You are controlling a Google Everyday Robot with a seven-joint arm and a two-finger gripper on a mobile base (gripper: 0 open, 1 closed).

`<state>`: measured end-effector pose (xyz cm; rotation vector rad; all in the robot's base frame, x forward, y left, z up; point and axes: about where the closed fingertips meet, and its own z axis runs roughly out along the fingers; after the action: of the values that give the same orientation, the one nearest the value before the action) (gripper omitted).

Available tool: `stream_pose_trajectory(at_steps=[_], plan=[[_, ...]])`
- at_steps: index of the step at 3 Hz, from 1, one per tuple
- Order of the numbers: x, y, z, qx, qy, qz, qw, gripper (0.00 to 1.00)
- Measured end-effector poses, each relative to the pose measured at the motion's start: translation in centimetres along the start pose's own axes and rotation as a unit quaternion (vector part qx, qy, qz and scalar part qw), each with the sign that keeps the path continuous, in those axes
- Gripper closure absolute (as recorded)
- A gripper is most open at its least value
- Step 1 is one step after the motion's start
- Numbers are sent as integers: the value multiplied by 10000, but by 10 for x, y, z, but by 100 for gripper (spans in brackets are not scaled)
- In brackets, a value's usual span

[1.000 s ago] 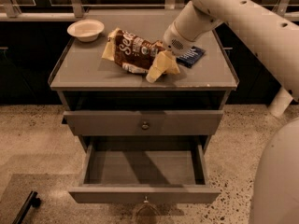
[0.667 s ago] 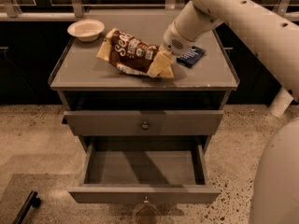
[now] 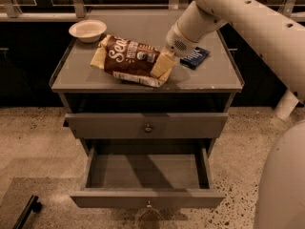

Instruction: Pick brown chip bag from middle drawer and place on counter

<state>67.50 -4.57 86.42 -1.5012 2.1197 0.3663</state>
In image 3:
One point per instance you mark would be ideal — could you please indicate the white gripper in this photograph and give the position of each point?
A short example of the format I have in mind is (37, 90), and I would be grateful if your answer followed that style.
(176, 44)

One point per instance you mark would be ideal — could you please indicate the metal railing frame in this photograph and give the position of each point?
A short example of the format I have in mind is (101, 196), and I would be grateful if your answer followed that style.
(95, 4)

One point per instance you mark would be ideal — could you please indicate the black bar handle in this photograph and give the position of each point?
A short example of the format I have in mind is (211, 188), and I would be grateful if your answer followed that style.
(33, 205)

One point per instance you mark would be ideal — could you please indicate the grey drawer cabinet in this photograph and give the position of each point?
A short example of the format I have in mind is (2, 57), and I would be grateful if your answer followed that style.
(110, 93)

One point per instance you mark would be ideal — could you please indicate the brown chip bag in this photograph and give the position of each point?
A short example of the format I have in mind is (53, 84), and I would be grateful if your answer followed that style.
(128, 60)

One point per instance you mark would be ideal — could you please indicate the dark blue snack packet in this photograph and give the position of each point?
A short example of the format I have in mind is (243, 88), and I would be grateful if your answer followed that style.
(194, 58)

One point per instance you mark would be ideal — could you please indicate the white post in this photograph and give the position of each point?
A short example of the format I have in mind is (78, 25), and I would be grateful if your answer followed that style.
(286, 105)

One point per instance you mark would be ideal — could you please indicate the open middle grey drawer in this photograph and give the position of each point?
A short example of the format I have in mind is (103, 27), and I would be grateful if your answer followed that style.
(160, 176)

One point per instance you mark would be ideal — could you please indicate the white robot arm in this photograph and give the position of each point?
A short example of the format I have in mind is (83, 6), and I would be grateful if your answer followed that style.
(280, 42)

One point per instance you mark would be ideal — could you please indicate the white paper bowl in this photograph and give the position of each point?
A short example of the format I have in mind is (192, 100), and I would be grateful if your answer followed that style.
(88, 31)

